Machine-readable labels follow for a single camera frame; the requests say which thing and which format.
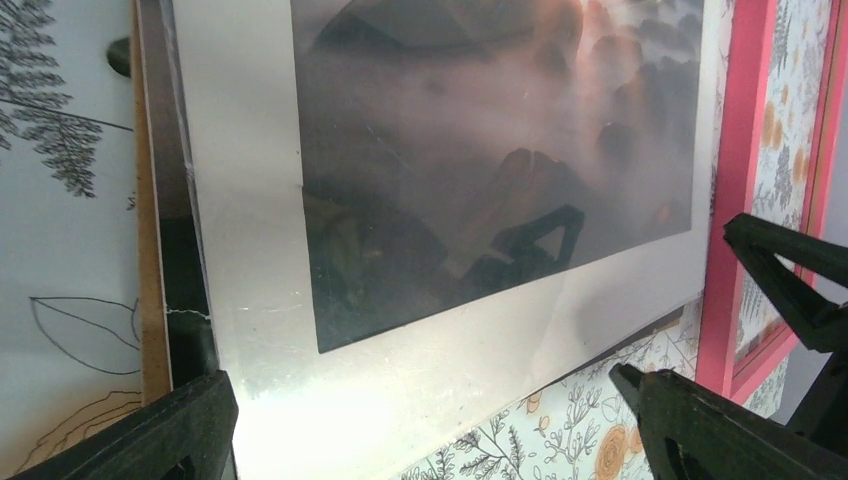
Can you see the sunset photo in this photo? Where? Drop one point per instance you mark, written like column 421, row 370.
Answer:
column 452, row 150

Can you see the pink picture frame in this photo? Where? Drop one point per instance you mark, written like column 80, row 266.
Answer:
column 745, row 111

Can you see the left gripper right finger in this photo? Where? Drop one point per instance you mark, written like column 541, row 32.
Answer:
column 690, row 432

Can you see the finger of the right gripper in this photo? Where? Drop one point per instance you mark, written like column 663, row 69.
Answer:
column 820, row 325

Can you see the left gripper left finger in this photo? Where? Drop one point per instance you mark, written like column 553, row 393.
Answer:
column 186, row 434

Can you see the white photo mat board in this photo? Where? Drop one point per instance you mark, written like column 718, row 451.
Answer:
column 370, row 409

